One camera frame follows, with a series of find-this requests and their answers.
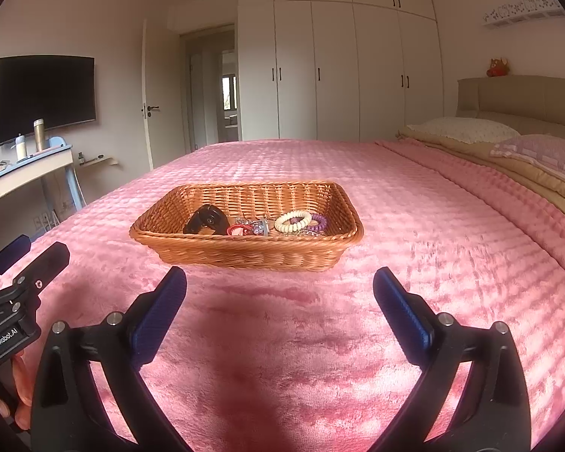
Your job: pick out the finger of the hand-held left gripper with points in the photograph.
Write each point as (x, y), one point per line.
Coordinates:
(47, 263)
(14, 249)

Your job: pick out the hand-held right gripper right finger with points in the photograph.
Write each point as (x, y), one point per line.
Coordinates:
(402, 310)

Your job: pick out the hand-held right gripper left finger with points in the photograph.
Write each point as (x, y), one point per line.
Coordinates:
(162, 310)

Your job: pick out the brown wicker basket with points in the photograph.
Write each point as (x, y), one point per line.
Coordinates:
(245, 254)

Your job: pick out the silver hair clip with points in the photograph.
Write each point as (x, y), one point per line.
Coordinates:
(262, 227)

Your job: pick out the person's left hand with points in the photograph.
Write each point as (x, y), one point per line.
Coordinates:
(21, 386)

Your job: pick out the pink plush blanket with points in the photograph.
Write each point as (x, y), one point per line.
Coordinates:
(405, 245)

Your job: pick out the white curved desk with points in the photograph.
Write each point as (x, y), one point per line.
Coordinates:
(9, 183)

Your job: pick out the white bottle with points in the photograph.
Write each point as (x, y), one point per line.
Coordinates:
(20, 150)

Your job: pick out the black hair claw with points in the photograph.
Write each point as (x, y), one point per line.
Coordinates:
(207, 219)

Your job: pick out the gold thermos bottle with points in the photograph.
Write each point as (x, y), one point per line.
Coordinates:
(39, 139)

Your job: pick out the beige quilt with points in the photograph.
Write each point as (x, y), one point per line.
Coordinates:
(480, 155)

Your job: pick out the white dotted pillow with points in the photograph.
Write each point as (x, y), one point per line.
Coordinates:
(466, 129)

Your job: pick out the pink checked pillow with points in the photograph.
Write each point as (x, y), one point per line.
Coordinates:
(546, 155)

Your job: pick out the white door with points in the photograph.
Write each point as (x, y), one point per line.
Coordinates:
(162, 80)

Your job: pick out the beige padded headboard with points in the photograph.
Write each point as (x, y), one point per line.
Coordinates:
(522, 99)

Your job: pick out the orange plush toy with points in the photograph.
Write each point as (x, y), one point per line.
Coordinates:
(498, 68)

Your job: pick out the white wardrobe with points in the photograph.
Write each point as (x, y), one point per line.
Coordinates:
(339, 56)

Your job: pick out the white wall socket panel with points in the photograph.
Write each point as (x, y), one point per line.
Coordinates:
(44, 222)

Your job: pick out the small wooden wall shelf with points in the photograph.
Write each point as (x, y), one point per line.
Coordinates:
(99, 161)

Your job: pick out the black wall television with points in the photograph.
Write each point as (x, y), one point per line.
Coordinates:
(42, 99)

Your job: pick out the white decorative wall shelf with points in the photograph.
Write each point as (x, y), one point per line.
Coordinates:
(522, 14)

